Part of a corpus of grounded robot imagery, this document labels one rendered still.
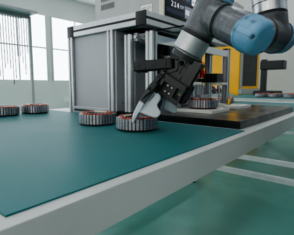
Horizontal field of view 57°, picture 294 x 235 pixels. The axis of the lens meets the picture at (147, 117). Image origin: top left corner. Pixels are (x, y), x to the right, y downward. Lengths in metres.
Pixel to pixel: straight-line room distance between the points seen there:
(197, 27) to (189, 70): 0.10
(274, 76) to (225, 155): 5.89
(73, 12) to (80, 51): 7.57
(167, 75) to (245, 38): 0.20
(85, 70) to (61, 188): 0.88
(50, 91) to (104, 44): 6.98
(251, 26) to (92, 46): 0.72
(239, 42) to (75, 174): 0.39
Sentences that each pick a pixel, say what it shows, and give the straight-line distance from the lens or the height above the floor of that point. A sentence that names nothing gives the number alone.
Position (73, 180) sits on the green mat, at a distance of 0.36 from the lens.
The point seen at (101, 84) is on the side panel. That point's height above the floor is 0.87.
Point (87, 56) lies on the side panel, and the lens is 1.17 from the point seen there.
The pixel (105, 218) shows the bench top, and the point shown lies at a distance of 0.35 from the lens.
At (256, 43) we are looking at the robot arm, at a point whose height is 0.95.
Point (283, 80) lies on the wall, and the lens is 6.41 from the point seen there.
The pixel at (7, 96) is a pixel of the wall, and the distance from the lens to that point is 7.51.
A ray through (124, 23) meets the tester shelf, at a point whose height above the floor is 1.08.
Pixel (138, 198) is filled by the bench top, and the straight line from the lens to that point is 0.38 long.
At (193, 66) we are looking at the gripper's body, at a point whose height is 0.91.
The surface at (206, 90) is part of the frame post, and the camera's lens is 1.52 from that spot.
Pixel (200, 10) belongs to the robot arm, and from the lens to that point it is 0.65.
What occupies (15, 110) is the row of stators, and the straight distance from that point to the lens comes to 1.17.
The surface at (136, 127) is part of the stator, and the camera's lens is 0.69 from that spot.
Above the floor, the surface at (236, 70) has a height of 1.10.
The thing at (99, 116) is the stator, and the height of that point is 0.78.
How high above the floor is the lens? 0.87
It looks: 7 degrees down
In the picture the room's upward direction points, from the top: straight up
